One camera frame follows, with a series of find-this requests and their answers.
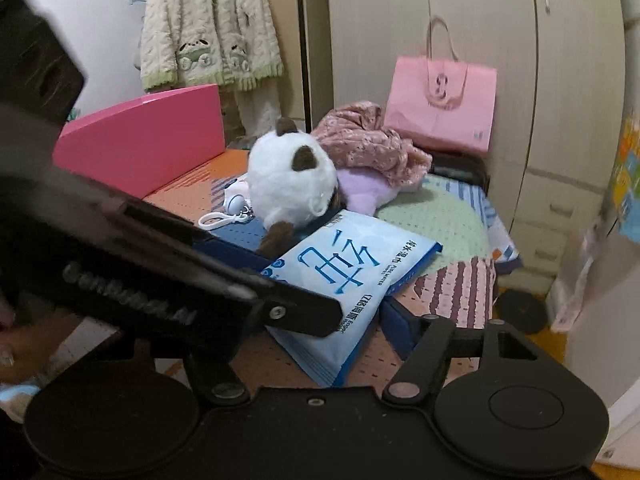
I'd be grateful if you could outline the white keychain charm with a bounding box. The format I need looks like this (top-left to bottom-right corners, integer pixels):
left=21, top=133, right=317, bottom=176
left=198, top=180, right=254, bottom=231

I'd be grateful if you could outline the white panda plush toy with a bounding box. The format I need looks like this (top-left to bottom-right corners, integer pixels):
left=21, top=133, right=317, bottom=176
left=247, top=117, right=344, bottom=259

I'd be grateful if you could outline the blue tissue pack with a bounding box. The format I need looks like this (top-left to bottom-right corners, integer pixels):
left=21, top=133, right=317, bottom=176
left=262, top=210, right=442, bottom=387

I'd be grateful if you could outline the pink floral cloth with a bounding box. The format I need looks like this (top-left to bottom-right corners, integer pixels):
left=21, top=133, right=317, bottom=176
left=311, top=101, right=433, bottom=190

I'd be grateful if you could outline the person's hand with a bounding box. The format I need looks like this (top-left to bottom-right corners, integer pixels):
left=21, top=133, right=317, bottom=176
left=1, top=296, right=82, bottom=385

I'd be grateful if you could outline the pink storage box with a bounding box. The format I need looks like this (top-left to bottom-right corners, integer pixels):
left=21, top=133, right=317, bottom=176
left=53, top=84, right=224, bottom=198

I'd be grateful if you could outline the lilac plush toy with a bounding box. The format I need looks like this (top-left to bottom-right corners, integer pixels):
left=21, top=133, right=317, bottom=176
left=336, top=168, right=421, bottom=216

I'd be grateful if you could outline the cream knitted cardigan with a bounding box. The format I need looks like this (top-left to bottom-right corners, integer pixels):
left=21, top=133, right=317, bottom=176
left=140, top=0, right=284, bottom=92

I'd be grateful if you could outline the black suitcase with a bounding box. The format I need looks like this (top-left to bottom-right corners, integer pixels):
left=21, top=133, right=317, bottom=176
left=431, top=151, right=490, bottom=193

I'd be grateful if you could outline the colourful paper gift bag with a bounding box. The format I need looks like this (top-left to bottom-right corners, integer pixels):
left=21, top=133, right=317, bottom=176
left=611, top=116, right=640, bottom=244

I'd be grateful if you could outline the pink tote bag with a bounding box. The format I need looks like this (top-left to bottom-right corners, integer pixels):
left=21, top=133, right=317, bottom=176
left=384, top=47, right=498, bottom=155

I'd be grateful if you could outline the beige wardrobe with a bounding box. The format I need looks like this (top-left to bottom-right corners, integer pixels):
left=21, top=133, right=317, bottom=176
left=329, top=0, right=625, bottom=292

